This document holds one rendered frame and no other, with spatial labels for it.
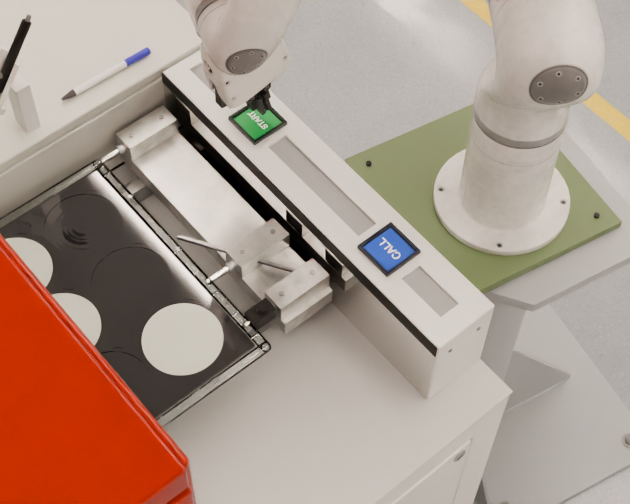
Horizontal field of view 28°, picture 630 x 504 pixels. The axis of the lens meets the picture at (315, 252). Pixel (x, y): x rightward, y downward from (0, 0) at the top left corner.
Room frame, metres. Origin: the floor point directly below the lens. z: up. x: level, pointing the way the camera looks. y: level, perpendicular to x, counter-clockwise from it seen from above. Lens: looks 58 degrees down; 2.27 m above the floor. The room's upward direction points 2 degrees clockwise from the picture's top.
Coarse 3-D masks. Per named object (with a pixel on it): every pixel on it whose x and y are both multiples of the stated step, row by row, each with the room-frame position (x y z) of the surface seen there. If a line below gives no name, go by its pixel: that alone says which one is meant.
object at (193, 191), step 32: (128, 160) 1.03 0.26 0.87; (160, 160) 1.02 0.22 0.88; (192, 160) 1.02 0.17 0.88; (160, 192) 0.97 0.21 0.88; (192, 192) 0.97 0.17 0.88; (224, 192) 0.97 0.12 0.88; (192, 224) 0.92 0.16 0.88; (224, 224) 0.92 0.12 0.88; (256, 224) 0.92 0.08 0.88; (224, 256) 0.87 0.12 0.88; (288, 256) 0.87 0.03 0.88; (256, 288) 0.82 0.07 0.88; (288, 320) 0.78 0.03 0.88
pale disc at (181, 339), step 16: (176, 304) 0.78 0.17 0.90; (192, 304) 0.78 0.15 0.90; (160, 320) 0.76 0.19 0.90; (176, 320) 0.76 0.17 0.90; (192, 320) 0.76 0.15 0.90; (208, 320) 0.76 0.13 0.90; (144, 336) 0.74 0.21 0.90; (160, 336) 0.74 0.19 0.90; (176, 336) 0.74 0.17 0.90; (192, 336) 0.74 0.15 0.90; (208, 336) 0.74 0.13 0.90; (144, 352) 0.71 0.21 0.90; (160, 352) 0.71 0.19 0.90; (176, 352) 0.72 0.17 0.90; (192, 352) 0.72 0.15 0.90; (208, 352) 0.72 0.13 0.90; (160, 368) 0.69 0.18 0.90; (176, 368) 0.69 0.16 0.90; (192, 368) 0.69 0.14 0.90
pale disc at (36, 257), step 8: (8, 240) 0.87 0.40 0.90; (16, 240) 0.87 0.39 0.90; (24, 240) 0.87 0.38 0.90; (32, 240) 0.87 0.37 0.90; (16, 248) 0.86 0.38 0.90; (24, 248) 0.86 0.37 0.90; (32, 248) 0.86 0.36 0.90; (40, 248) 0.86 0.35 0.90; (24, 256) 0.85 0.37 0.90; (32, 256) 0.85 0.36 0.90; (40, 256) 0.85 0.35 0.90; (48, 256) 0.85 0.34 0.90; (32, 264) 0.84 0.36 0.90; (40, 264) 0.84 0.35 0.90; (48, 264) 0.84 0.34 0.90; (40, 272) 0.82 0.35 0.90; (48, 272) 0.82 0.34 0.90; (40, 280) 0.81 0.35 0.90; (48, 280) 0.81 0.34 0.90
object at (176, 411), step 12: (264, 348) 0.72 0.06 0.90; (240, 360) 0.71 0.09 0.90; (252, 360) 0.71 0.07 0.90; (228, 372) 0.69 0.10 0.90; (204, 384) 0.67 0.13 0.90; (216, 384) 0.67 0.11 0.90; (192, 396) 0.66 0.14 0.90; (204, 396) 0.66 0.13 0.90; (180, 408) 0.64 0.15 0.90; (168, 420) 0.62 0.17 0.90
